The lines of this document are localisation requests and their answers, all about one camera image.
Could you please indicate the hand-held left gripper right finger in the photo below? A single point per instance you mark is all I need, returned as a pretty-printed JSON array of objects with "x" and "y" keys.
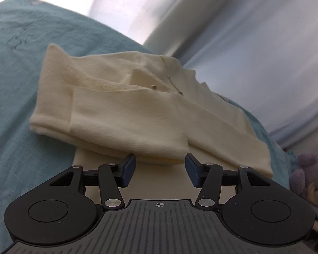
[{"x": 191, "y": 169}]

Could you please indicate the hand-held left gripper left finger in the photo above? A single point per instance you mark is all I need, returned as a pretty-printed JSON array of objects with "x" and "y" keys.
[{"x": 128, "y": 169}]

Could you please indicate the cream knit sweater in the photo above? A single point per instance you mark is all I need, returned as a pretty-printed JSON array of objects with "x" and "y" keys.
[{"x": 137, "y": 116}]

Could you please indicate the purple plush toy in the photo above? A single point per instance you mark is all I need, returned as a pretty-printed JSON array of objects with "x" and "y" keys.
[{"x": 307, "y": 176}]

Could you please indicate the teal mushroom print bedsheet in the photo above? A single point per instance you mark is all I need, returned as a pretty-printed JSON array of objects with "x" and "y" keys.
[{"x": 16, "y": 84}]

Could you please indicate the white curtain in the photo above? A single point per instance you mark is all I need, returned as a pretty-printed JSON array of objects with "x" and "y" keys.
[{"x": 241, "y": 31}]

